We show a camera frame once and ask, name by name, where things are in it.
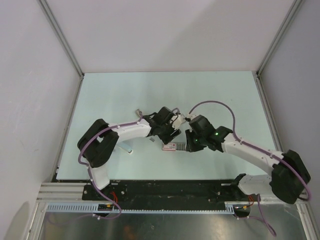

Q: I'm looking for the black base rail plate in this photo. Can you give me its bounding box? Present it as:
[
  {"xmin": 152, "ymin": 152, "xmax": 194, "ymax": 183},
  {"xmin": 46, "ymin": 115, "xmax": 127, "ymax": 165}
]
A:
[{"xmin": 82, "ymin": 179, "xmax": 257, "ymax": 212}]

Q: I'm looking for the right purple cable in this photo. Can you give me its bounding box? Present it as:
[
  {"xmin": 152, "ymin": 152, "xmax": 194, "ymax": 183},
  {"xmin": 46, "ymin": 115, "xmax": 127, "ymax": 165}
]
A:
[{"xmin": 189, "ymin": 100, "xmax": 312, "ymax": 237}]

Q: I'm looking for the left aluminium corner post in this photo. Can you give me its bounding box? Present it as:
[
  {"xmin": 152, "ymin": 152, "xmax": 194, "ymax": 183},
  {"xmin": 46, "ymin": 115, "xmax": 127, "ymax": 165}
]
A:
[{"xmin": 37, "ymin": 0, "xmax": 84, "ymax": 78}]

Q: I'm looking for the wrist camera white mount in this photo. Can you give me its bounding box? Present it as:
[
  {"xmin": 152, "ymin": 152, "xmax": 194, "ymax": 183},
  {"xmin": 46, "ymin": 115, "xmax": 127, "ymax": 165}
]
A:
[
  {"xmin": 184, "ymin": 113, "xmax": 198, "ymax": 122},
  {"xmin": 172, "ymin": 113, "xmax": 186, "ymax": 129}
]

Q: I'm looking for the right aluminium corner post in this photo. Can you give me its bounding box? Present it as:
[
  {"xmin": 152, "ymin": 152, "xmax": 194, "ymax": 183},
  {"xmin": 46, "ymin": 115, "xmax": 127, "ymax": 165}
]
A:
[{"xmin": 256, "ymin": 0, "xmax": 305, "ymax": 76}]

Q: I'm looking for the aluminium corner post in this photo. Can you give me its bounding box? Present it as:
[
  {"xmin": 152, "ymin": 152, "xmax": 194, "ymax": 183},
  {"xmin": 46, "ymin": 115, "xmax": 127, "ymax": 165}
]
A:
[
  {"xmin": 256, "ymin": 0, "xmax": 305, "ymax": 76},
  {"xmin": 37, "ymin": 0, "xmax": 84, "ymax": 78}
]

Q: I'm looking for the light blue stapler cover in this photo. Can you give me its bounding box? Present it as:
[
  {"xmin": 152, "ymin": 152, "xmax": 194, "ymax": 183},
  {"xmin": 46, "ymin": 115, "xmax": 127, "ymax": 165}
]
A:
[{"xmin": 117, "ymin": 142, "xmax": 133, "ymax": 155}]

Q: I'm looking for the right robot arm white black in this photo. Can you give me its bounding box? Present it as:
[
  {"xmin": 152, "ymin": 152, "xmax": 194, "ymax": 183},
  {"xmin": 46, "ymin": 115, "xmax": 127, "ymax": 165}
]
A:
[{"xmin": 185, "ymin": 115, "xmax": 311, "ymax": 204}]

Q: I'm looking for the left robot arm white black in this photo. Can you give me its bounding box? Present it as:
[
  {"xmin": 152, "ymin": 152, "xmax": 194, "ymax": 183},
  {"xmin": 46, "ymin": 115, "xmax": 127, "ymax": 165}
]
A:
[{"xmin": 77, "ymin": 106, "xmax": 186, "ymax": 200}]

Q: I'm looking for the grey slotted cable duct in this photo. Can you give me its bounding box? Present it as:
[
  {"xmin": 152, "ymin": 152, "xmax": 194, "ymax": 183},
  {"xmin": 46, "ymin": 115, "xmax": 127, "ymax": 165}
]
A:
[{"xmin": 44, "ymin": 201, "xmax": 236, "ymax": 215}]

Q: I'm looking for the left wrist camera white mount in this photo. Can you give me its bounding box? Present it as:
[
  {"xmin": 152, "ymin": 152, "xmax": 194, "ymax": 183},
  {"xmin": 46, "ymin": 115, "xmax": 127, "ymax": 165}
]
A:
[{"xmin": 172, "ymin": 113, "xmax": 186, "ymax": 129}]

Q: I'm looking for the aluminium front frame rail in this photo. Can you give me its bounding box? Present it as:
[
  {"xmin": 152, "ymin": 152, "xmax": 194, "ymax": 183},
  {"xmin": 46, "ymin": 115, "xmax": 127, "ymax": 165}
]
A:
[{"xmin": 36, "ymin": 182, "xmax": 86, "ymax": 203}]

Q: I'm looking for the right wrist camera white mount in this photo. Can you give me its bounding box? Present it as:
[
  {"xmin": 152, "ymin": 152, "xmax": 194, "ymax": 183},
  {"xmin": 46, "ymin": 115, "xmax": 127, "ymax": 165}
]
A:
[{"xmin": 184, "ymin": 113, "xmax": 198, "ymax": 122}]

